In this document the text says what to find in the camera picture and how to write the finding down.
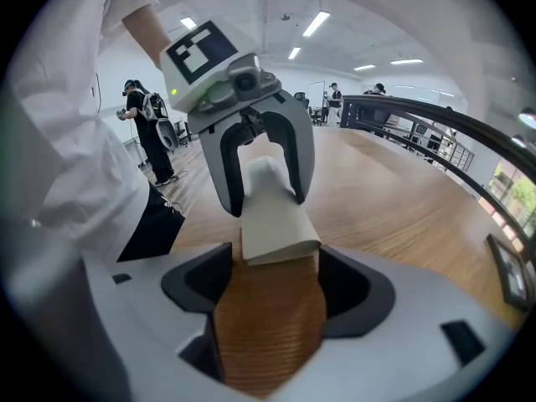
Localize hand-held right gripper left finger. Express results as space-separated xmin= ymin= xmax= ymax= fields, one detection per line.
xmin=82 ymin=242 xmax=252 ymax=402

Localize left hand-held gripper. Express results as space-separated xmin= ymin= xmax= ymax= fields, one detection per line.
xmin=161 ymin=18 xmax=316 ymax=219

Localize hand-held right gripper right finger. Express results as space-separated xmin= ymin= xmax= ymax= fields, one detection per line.
xmin=259 ymin=244 xmax=515 ymax=402

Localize white rectangular block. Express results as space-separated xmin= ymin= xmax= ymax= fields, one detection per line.
xmin=240 ymin=156 xmax=322 ymax=266

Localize person's left forearm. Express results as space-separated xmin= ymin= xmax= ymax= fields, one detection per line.
xmin=121 ymin=4 xmax=173 ymax=73

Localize whiteboard on stand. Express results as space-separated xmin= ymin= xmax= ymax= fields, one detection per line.
xmin=308 ymin=80 xmax=326 ymax=109

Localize person's black shorts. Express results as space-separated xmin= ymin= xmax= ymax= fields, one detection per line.
xmin=116 ymin=184 xmax=186 ymax=263

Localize black framed deer picture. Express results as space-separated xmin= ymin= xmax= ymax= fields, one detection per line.
xmin=485 ymin=233 xmax=535 ymax=312

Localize person's white t-shirt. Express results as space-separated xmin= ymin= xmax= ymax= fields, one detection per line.
xmin=8 ymin=0 xmax=152 ymax=263

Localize large window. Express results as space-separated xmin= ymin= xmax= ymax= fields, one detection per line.
xmin=487 ymin=157 xmax=536 ymax=242

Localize black curved railing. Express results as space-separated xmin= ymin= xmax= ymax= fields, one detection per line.
xmin=339 ymin=94 xmax=536 ymax=242

